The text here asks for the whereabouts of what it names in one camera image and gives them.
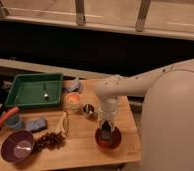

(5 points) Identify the blue crumpled cloth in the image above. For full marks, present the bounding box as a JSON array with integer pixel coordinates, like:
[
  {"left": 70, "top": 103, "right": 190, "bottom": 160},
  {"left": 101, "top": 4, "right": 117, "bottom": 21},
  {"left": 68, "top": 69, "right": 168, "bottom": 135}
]
[{"left": 63, "top": 78, "right": 83, "bottom": 93}]

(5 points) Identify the dark red grape bunch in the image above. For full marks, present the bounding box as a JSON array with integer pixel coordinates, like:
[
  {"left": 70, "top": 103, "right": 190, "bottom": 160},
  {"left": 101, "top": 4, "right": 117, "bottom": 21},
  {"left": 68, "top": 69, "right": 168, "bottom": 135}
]
[{"left": 33, "top": 132, "right": 65, "bottom": 152}]

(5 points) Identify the purple bowl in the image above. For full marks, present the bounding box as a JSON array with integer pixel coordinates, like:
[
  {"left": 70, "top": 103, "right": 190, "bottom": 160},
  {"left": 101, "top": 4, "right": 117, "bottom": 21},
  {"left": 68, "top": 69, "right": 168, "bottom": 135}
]
[{"left": 0, "top": 130, "right": 35, "bottom": 163}]

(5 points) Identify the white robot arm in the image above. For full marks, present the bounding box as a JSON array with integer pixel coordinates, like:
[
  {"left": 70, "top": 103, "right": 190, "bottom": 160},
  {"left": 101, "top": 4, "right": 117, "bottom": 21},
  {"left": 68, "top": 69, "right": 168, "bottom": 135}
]
[{"left": 95, "top": 59, "right": 194, "bottom": 171}]

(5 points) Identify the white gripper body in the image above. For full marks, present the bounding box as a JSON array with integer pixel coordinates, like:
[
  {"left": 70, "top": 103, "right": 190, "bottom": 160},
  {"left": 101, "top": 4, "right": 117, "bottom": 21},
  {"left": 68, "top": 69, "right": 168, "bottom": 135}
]
[{"left": 98, "top": 110, "right": 117, "bottom": 130}]

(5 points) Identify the green plastic tray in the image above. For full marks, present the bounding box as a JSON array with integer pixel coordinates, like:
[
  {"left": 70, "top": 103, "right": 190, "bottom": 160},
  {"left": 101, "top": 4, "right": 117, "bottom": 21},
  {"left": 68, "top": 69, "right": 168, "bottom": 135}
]
[{"left": 5, "top": 73, "right": 63, "bottom": 109}]

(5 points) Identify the yellow banana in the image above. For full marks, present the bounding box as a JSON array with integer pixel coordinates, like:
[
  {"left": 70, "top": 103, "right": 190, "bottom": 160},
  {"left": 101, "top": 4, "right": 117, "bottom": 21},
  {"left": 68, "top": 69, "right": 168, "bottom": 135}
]
[{"left": 55, "top": 111, "right": 68, "bottom": 137}]

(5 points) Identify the orange lit candle jar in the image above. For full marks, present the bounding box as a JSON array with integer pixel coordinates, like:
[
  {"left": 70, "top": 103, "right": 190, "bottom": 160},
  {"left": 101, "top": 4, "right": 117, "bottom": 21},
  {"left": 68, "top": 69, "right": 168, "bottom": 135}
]
[{"left": 65, "top": 92, "right": 81, "bottom": 112}]

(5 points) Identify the blue round cup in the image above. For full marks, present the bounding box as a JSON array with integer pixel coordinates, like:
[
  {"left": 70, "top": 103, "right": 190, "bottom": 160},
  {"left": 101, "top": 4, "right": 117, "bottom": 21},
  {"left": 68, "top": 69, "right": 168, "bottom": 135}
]
[{"left": 5, "top": 115, "right": 22, "bottom": 129}]

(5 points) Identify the black eraser block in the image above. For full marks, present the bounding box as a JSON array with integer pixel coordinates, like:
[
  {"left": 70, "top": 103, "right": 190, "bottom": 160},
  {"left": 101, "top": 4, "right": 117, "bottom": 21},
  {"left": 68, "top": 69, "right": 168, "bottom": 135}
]
[{"left": 101, "top": 130, "right": 111, "bottom": 141}]

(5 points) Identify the red bowl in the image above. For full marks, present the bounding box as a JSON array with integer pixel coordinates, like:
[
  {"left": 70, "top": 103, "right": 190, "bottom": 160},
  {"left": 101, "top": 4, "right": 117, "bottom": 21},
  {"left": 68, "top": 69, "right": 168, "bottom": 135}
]
[{"left": 95, "top": 128, "right": 122, "bottom": 149}]

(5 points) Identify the blue sponge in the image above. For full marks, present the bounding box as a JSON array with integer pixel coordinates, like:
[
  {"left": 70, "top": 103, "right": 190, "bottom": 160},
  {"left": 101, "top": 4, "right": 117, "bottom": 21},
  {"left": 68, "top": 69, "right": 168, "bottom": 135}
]
[{"left": 25, "top": 118, "right": 47, "bottom": 132}]

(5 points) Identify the metal spoon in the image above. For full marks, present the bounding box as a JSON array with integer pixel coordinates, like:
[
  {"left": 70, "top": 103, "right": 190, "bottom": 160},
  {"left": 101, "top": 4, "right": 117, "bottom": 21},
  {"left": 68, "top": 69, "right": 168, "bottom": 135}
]
[{"left": 43, "top": 83, "right": 49, "bottom": 99}]

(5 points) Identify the orange handled tool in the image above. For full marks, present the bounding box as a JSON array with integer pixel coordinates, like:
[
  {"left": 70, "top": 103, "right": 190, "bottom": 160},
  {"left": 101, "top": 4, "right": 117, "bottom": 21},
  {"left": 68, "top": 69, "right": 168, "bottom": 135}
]
[{"left": 0, "top": 107, "right": 19, "bottom": 127}]

